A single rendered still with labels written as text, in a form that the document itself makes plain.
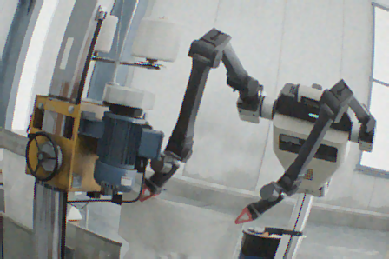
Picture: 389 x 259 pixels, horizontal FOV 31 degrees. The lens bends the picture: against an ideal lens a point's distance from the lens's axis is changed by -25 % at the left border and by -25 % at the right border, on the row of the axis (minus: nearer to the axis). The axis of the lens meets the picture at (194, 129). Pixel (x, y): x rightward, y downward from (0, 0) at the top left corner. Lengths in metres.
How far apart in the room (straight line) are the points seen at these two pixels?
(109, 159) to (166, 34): 0.47
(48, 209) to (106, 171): 0.32
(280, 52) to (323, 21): 0.97
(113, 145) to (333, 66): 8.48
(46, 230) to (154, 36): 0.84
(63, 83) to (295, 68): 8.55
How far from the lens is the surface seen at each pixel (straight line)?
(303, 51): 11.26
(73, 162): 2.86
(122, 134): 2.81
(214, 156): 11.52
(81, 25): 2.86
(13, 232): 3.35
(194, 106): 3.07
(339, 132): 3.38
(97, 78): 11.92
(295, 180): 3.02
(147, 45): 2.94
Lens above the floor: 1.48
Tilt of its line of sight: 3 degrees down
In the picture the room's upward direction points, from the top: 12 degrees clockwise
